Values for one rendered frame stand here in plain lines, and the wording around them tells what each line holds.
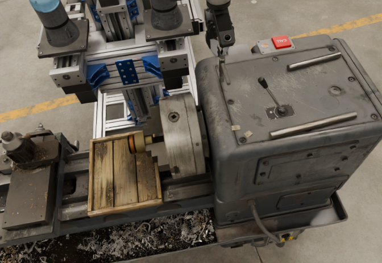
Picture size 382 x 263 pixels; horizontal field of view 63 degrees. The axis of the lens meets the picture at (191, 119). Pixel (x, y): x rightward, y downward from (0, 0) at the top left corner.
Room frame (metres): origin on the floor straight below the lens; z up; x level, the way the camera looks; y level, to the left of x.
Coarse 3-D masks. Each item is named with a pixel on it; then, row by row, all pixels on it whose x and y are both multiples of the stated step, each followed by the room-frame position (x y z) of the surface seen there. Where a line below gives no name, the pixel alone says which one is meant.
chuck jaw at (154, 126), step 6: (150, 108) 0.70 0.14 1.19; (156, 108) 0.70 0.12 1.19; (156, 114) 0.69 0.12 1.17; (150, 120) 0.67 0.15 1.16; (156, 120) 0.67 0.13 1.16; (144, 126) 0.67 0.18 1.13; (150, 126) 0.66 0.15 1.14; (156, 126) 0.66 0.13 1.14; (144, 132) 0.65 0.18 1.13; (150, 132) 0.64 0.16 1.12; (156, 132) 0.64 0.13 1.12; (162, 132) 0.64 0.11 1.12
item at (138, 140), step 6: (138, 132) 0.66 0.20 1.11; (132, 138) 0.63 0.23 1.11; (138, 138) 0.63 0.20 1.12; (144, 138) 0.63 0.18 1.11; (150, 138) 0.63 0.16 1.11; (132, 144) 0.61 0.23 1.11; (138, 144) 0.61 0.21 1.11; (144, 144) 0.60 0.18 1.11; (132, 150) 0.60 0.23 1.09; (138, 150) 0.59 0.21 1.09; (144, 150) 0.59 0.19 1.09
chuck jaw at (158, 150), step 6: (150, 144) 0.60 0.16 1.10; (156, 144) 0.60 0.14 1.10; (162, 144) 0.60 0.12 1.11; (150, 150) 0.58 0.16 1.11; (156, 150) 0.57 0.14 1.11; (162, 150) 0.57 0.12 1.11; (150, 156) 0.57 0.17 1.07; (156, 156) 0.55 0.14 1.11; (162, 156) 0.54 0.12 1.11; (162, 162) 0.52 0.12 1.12; (168, 162) 0.51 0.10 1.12; (162, 168) 0.50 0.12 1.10; (168, 168) 0.50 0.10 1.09; (174, 168) 0.49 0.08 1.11
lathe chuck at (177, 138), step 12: (168, 96) 0.76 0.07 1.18; (180, 96) 0.73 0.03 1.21; (168, 108) 0.66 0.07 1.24; (180, 108) 0.65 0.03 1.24; (168, 120) 0.61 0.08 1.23; (180, 120) 0.60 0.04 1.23; (168, 132) 0.57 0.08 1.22; (180, 132) 0.57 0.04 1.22; (168, 144) 0.54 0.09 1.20; (180, 144) 0.53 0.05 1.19; (168, 156) 0.51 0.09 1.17; (180, 156) 0.51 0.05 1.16; (192, 156) 0.50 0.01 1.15; (180, 168) 0.49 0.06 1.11; (192, 168) 0.49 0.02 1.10
